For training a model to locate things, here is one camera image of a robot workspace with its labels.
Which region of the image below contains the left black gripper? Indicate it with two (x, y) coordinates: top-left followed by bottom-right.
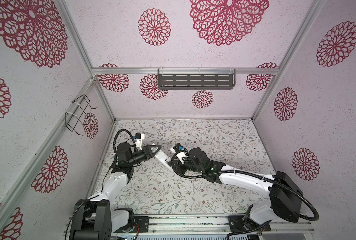
(128, 145), (161, 166)

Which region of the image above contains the white remote control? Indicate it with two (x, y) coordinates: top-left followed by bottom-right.
(154, 150), (173, 172)

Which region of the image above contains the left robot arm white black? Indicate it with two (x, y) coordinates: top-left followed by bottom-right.
(65, 143), (168, 240)

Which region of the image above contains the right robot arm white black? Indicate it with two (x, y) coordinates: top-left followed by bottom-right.
(172, 145), (303, 230)

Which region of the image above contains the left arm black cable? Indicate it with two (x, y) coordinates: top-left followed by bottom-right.
(112, 128), (136, 157)

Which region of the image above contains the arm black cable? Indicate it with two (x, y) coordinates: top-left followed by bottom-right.
(170, 151), (320, 240)
(112, 128), (136, 157)

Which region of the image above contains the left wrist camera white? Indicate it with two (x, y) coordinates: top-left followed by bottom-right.
(134, 133), (145, 150)

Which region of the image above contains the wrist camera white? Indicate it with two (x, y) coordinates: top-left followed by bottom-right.
(134, 133), (145, 150)
(170, 143), (189, 164)

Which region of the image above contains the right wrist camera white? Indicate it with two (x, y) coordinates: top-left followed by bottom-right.
(170, 143), (189, 164)

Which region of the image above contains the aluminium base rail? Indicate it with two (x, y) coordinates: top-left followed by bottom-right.
(63, 213), (315, 236)

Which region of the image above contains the black wire wall basket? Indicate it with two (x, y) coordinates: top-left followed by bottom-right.
(64, 94), (97, 136)

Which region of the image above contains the dark grey wall shelf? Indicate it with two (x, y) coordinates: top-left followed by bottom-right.
(157, 69), (236, 90)

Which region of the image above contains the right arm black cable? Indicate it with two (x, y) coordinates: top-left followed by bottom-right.
(170, 151), (320, 240)

